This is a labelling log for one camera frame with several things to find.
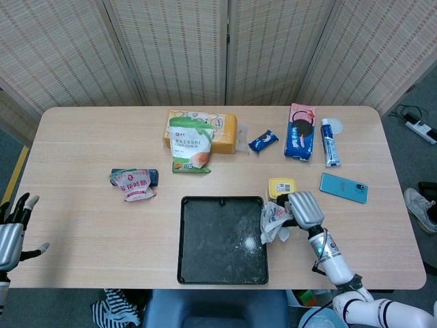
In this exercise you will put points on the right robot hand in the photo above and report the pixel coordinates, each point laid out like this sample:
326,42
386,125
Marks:
305,208

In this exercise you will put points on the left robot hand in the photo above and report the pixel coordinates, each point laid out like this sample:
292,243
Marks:
8,239

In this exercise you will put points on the white castor sugar bag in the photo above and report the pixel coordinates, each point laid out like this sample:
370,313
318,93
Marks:
271,218

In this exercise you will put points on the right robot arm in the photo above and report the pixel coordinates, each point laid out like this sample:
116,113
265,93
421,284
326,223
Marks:
336,263

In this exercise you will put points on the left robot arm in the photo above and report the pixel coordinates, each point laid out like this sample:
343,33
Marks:
3,290

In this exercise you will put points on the small blue cookie packet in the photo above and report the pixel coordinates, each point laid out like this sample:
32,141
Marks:
263,140

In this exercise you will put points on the black square baking tray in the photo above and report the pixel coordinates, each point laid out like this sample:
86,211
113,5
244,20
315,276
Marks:
211,242

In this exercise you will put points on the red white snack packet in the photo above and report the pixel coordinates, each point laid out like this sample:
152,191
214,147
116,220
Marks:
134,189

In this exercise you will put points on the green tub yellow lid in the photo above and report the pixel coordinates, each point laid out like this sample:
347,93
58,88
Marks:
281,186

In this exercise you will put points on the teal smartphone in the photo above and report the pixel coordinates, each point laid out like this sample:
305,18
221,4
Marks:
343,188

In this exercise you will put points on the white sugar pile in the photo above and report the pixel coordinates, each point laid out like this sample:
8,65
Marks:
249,242

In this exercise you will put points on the blue white toothpaste tube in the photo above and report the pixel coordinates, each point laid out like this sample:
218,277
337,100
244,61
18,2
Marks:
330,143

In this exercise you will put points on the blue pink cookie pack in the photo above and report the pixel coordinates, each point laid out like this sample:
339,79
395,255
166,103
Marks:
300,136

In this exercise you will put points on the clear round disc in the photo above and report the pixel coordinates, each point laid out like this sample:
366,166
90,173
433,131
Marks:
338,127

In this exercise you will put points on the clear box with coloured cube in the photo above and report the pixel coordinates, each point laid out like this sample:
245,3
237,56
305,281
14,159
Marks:
307,298

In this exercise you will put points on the clear plastic wrapper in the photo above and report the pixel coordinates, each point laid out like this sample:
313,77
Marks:
243,138

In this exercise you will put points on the yellow tissue pack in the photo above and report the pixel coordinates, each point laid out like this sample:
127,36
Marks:
225,136

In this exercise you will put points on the light blue bucket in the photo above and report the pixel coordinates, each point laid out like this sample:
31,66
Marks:
317,321

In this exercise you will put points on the grey sneaker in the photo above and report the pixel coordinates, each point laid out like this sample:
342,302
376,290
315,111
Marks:
421,210

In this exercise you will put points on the black floor object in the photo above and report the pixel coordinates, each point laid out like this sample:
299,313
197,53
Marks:
428,188

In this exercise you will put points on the black white striped cloth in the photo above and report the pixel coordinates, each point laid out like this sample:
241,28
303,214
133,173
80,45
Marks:
114,309

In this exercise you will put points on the green white corn starch bag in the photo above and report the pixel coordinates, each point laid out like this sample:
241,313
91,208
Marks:
189,147

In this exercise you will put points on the dark blue chair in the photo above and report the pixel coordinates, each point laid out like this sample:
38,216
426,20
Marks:
215,309

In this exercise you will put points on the white power strip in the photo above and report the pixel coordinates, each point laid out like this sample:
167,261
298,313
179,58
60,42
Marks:
423,129

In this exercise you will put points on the woven folding screen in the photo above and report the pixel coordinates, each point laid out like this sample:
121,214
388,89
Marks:
170,51

